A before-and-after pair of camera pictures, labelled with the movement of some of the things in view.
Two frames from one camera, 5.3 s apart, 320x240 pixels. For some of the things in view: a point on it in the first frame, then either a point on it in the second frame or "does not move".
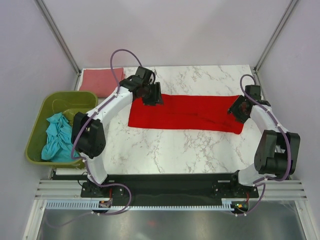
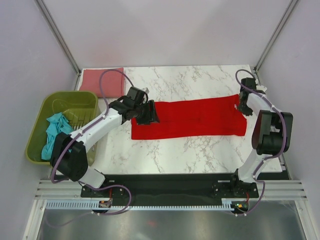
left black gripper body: [151, 94] -> [142, 114]
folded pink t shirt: [101, 81] does not move
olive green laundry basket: [68, 103] does not move
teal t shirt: [59, 145] does not move
